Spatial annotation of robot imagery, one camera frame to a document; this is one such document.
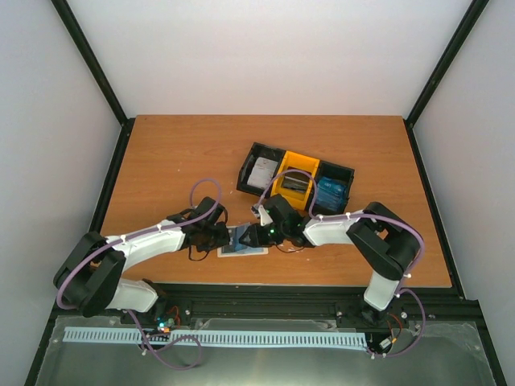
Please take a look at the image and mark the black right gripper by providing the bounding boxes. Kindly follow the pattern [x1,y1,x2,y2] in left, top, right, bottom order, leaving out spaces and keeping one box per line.
[239,223,287,248]

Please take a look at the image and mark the blue VIP card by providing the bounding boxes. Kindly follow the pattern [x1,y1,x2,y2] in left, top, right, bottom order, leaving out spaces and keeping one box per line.
[225,225,249,253]

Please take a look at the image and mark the beige card holder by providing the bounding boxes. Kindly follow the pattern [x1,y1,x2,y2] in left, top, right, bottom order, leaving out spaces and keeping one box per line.
[217,223,268,257]

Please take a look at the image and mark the black card stack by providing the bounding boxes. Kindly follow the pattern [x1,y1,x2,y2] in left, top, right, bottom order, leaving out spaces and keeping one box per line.
[281,171,311,193]

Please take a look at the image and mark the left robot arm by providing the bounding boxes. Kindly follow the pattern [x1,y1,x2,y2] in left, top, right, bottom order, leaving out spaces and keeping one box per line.
[53,196,229,324]

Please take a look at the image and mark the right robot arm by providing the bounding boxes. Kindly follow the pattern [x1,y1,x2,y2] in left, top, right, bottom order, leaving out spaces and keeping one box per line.
[238,195,425,325]

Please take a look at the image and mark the white card stack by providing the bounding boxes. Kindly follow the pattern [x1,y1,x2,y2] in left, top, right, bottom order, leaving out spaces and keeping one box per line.
[247,157,278,190]

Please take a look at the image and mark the blue card stack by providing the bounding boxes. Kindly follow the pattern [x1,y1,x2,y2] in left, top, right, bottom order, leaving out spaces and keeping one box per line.
[315,177,347,211]

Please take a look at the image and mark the yellow middle card bin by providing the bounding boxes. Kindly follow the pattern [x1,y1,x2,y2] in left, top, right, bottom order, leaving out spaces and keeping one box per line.
[270,150,320,210]

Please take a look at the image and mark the black right card bin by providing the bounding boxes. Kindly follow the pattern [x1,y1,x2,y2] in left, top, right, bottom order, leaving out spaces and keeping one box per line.
[313,160,355,216]

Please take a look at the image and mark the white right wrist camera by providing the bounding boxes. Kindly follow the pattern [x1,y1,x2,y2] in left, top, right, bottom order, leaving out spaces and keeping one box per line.
[251,204,274,227]

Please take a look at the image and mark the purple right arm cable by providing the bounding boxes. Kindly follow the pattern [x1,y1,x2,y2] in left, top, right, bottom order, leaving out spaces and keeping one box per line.
[255,169,426,359]

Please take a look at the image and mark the light blue cable duct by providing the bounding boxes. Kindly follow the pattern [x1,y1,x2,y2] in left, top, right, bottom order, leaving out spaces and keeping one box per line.
[62,326,367,351]

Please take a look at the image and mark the black front frame rail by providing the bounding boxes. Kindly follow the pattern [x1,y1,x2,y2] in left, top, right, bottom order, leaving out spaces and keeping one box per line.
[51,283,482,335]

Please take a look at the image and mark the black frame post left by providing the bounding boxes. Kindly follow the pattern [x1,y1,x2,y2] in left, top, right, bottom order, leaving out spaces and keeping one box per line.
[51,0,132,127]

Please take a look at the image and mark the black frame post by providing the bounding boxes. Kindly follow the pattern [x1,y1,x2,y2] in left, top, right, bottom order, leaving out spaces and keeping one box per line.
[405,0,489,130]
[51,0,132,127]

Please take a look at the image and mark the black frame post right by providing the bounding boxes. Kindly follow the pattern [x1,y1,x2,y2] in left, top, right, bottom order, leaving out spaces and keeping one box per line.
[405,0,489,130]

